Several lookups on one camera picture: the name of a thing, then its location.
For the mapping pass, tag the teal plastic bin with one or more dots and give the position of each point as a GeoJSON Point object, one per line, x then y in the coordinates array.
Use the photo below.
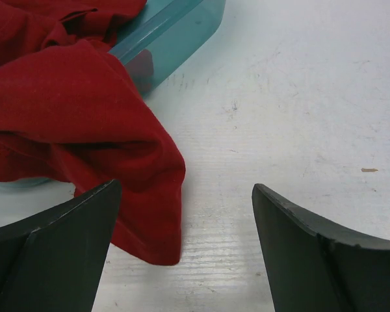
{"type": "Point", "coordinates": [164, 35]}

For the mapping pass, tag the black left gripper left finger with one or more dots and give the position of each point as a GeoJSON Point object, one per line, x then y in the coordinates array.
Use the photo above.
{"type": "Point", "coordinates": [53, 260]}

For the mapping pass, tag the red t shirt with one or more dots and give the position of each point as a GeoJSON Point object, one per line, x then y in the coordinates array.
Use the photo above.
{"type": "Point", "coordinates": [70, 111]}

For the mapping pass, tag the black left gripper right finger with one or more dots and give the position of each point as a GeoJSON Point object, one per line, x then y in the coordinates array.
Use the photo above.
{"type": "Point", "coordinates": [314, 264]}

